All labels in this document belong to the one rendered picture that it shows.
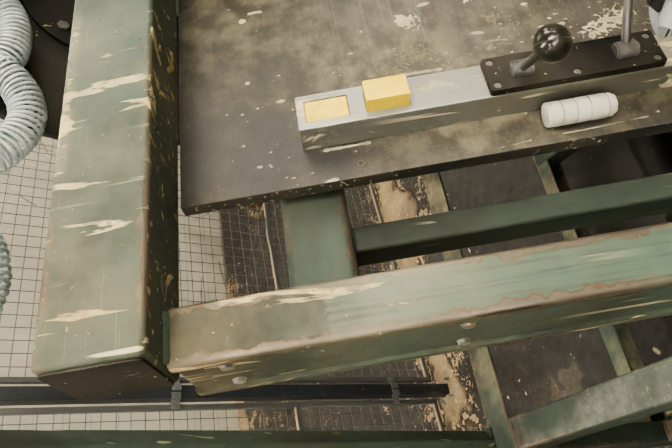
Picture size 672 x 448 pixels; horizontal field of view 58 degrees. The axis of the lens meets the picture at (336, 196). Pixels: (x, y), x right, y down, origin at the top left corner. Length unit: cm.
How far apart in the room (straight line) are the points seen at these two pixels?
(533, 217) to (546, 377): 195
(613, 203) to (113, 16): 63
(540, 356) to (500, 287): 210
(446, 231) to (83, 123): 42
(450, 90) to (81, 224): 42
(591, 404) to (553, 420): 12
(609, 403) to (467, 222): 83
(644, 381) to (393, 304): 93
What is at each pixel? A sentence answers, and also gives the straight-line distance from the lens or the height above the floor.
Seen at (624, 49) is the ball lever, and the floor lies 139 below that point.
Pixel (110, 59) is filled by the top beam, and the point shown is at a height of 189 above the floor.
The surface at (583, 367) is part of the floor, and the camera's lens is 254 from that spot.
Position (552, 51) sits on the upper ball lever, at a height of 154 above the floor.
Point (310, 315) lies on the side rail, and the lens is 57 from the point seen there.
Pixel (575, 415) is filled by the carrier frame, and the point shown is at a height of 79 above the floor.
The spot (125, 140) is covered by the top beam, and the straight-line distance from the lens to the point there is 66.
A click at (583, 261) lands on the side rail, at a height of 149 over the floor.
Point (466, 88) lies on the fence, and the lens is 72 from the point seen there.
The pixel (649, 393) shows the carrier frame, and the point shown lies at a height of 79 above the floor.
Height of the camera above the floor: 197
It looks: 28 degrees down
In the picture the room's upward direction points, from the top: 81 degrees counter-clockwise
